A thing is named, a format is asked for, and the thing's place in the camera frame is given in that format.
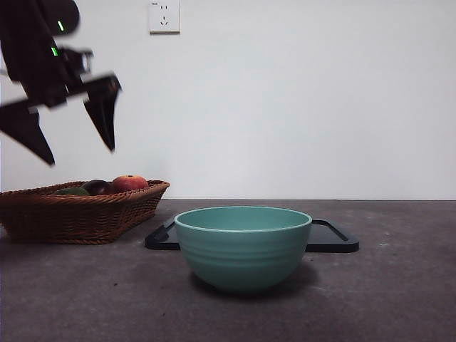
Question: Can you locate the white wall socket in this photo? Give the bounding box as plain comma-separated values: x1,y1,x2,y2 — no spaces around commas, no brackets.
149,0,181,36

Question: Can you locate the black rectangular tray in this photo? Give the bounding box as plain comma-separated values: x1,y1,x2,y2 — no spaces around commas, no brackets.
144,217,360,254

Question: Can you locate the red yellow apple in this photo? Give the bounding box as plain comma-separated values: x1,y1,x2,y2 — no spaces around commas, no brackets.
112,174,149,192

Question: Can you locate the green avocado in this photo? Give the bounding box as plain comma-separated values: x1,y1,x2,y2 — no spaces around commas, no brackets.
53,187,90,197

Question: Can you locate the teal ribbed bowl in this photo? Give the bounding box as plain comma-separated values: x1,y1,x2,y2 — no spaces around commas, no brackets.
174,205,314,295

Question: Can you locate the brown wicker basket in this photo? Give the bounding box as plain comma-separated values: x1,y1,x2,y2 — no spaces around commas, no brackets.
0,180,171,246

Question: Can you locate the dark purple plum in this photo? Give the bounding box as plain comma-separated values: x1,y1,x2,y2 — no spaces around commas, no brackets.
81,180,114,196

